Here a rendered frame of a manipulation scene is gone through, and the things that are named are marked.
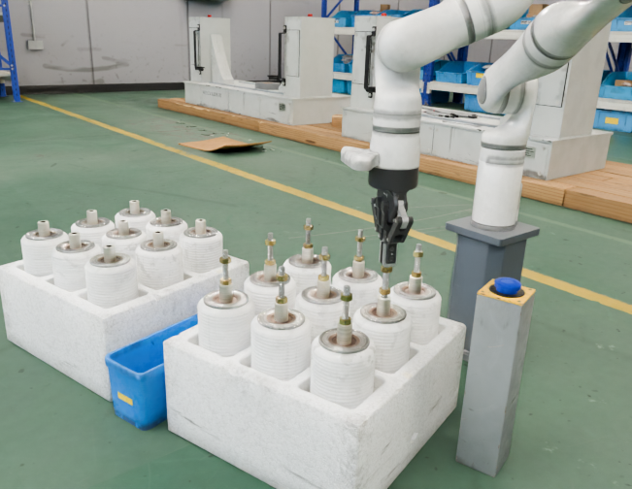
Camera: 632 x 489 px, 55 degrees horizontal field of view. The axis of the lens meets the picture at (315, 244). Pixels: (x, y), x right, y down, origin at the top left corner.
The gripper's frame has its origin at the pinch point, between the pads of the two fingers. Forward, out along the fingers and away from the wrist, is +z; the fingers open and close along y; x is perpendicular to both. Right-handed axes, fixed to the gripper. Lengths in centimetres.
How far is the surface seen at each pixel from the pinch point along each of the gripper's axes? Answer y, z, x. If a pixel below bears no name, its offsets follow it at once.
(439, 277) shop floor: 71, 36, -44
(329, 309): 4.2, 11.0, 8.1
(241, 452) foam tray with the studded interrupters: -2.9, 31.9, 24.1
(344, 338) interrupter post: -9.0, 9.4, 9.4
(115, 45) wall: 665, -18, 88
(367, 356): -11.9, 11.1, 6.7
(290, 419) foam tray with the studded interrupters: -10.2, 21.5, 17.5
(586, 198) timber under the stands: 131, 30, -138
